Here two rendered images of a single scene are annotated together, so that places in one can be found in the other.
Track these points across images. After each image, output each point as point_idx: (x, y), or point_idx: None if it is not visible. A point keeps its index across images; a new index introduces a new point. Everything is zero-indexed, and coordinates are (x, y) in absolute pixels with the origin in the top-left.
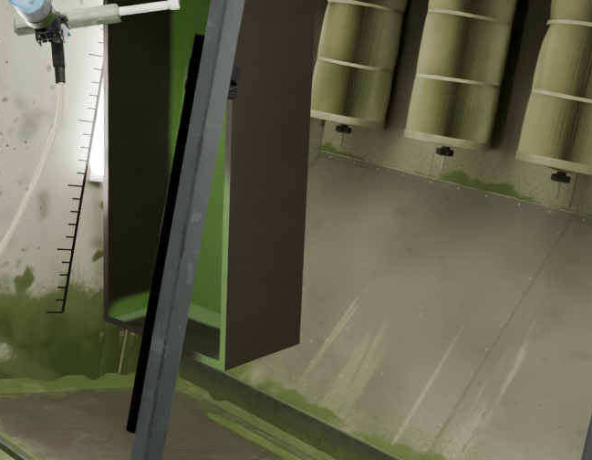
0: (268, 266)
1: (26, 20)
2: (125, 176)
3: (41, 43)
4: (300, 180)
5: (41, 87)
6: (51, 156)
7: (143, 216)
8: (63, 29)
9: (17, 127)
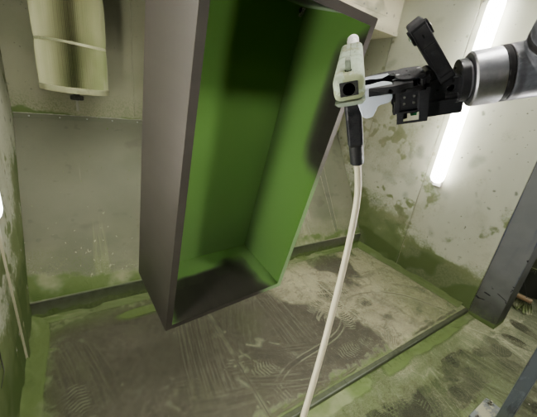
0: (273, 218)
1: (506, 100)
2: (165, 214)
3: (397, 119)
4: (270, 160)
5: None
6: None
7: (154, 237)
8: None
9: None
